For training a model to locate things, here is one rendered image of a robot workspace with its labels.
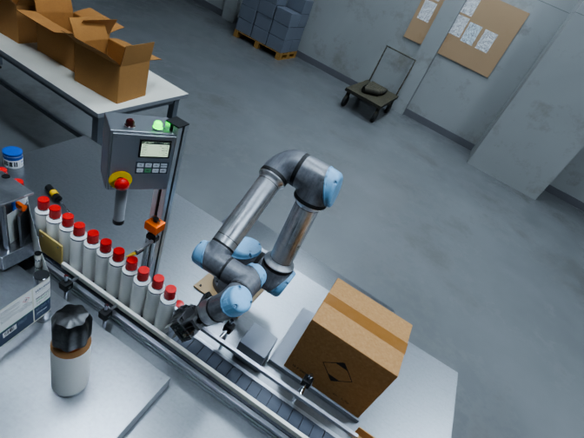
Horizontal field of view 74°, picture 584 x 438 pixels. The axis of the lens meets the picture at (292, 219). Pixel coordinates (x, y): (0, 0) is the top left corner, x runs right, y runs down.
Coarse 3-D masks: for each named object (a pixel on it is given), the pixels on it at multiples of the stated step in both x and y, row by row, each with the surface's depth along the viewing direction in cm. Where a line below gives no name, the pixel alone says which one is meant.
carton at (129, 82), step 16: (64, 32) 221; (80, 32) 236; (96, 32) 247; (80, 48) 235; (96, 48) 251; (112, 48) 258; (128, 48) 225; (144, 48) 238; (80, 64) 240; (96, 64) 236; (112, 64) 231; (128, 64) 235; (144, 64) 248; (80, 80) 246; (96, 80) 241; (112, 80) 237; (128, 80) 242; (144, 80) 256; (112, 96) 242; (128, 96) 250
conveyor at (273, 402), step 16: (48, 256) 132; (64, 272) 129; (112, 304) 126; (176, 336) 126; (176, 352) 122; (192, 352) 123; (208, 352) 125; (224, 368) 123; (240, 384) 121; (256, 384) 123; (240, 400) 117; (272, 400) 121; (288, 416) 118; (304, 416) 120; (288, 432) 115; (304, 432) 116; (320, 432) 118
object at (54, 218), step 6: (54, 204) 123; (54, 210) 121; (60, 210) 123; (48, 216) 123; (54, 216) 122; (60, 216) 124; (48, 222) 123; (54, 222) 123; (60, 222) 124; (48, 228) 124; (54, 228) 124; (48, 234) 126; (54, 234) 126
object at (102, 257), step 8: (104, 240) 119; (104, 248) 118; (96, 256) 120; (104, 256) 120; (96, 264) 122; (104, 264) 122; (96, 272) 124; (104, 272) 124; (96, 280) 126; (104, 280) 126; (104, 288) 129
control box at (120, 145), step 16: (112, 112) 102; (112, 128) 97; (144, 128) 102; (112, 144) 98; (128, 144) 100; (112, 160) 101; (128, 160) 103; (144, 160) 105; (160, 160) 107; (112, 176) 104; (128, 176) 106; (144, 176) 109; (160, 176) 111
